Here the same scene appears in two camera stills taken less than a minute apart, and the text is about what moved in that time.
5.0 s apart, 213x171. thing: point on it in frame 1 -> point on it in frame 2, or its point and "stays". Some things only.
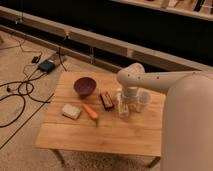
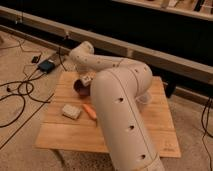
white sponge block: x=71 y=111 stays
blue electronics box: x=47 y=66 stays
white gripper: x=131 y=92 -> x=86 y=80
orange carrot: x=92 y=113 stays
